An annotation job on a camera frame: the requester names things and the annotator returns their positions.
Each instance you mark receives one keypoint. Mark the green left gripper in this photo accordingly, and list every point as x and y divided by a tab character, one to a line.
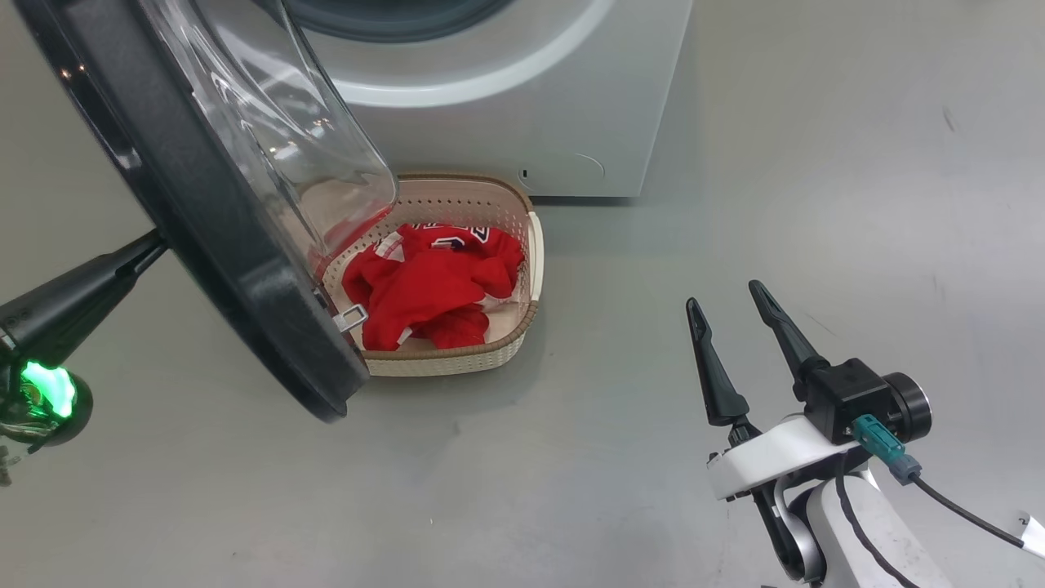
45	400

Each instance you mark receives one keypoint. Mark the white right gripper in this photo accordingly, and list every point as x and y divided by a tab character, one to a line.
775	461

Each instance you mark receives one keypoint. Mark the black glass washing machine door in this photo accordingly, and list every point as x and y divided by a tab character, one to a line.
237	261

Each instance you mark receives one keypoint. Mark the red numbered basketball jersey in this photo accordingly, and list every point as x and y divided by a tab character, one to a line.
424	278

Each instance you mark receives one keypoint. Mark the cream perforated laundry basket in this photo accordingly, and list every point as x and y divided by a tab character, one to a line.
449	359

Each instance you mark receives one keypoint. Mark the white front-load washing machine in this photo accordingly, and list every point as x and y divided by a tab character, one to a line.
506	122

